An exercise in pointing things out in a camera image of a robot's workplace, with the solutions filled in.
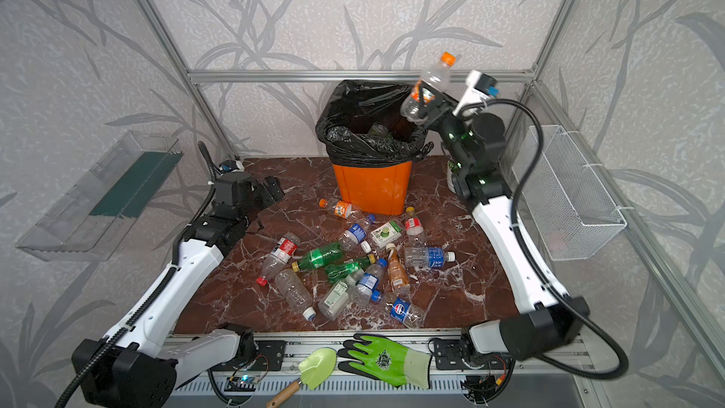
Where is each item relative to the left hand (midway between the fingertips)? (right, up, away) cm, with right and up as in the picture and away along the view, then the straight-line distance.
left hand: (270, 176), depth 78 cm
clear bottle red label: (0, -25, +9) cm, 26 cm away
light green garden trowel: (+14, -50, -6) cm, 52 cm away
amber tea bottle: (+36, -28, +7) cm, 46 cm away
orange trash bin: (+29, -5, +25) cm, 39 cm away
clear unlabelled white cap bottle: (+6, -33, +3) cm, 34 cm away
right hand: (+42, +20, -18) cm, 50 cm away
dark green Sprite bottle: (+11, -26, +14) cm, 32 cm away
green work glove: (+33, -48, -6) cm, 58 cm away
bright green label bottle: (+30, +17, +21) cm, 41 cm away
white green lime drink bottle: (+33, -19, +16) cm, 41 cm away
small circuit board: (-5, -53, -7) cm, 53 cm away
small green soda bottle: (+17, -29, +5) cm, 34 cm away
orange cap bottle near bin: (+17, -11, +21) cm, 29 cm away
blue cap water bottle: (+27, -33, +3) cm, 42 cm away
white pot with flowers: (+57, +3, +26) cm, 63 cm away
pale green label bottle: (+18, -34, +1) cm, 39 cm away
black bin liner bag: (+24, +19, +21) cm, 37 cm away
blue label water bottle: (+46, -25, +9) cm, 53 cm away
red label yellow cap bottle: (+42, -16, +16) cm, 47 cm away
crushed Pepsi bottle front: (+38, -38, -1) cm, 53 cm away
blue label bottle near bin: (+22, -20, +16) cm, 33 cm away
